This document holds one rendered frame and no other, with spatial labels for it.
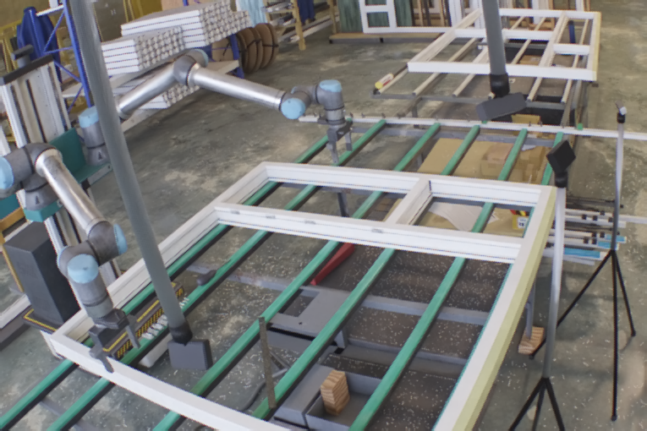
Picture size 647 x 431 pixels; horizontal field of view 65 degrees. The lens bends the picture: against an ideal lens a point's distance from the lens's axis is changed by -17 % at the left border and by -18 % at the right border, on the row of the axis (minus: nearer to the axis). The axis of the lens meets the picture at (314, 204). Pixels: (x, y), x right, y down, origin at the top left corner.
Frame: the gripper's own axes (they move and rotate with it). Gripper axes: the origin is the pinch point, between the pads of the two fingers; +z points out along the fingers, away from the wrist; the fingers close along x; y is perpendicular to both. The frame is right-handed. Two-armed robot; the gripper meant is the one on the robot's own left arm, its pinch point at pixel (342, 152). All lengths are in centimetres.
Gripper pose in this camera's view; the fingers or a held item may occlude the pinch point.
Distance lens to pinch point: 273.0
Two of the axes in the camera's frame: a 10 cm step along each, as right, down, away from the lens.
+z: 1.7, 8.7, 4.5
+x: 4.9, -4.8, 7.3
